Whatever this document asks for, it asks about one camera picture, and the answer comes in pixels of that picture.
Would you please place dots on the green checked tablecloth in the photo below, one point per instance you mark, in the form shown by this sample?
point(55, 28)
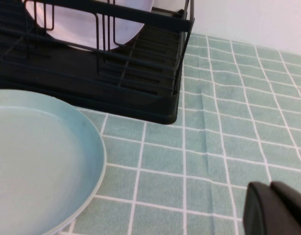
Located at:
point(214, 137)

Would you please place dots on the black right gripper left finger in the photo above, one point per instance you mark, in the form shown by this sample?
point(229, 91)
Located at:
point(257, 210)

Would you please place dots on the light blue plate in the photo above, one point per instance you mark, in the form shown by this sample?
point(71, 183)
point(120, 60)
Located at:
point(40, 166)

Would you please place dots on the pink plate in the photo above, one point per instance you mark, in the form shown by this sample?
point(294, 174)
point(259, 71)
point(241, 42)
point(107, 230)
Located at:
point(84, 27)

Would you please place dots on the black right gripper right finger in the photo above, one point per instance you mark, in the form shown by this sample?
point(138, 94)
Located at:
point(292, 205)

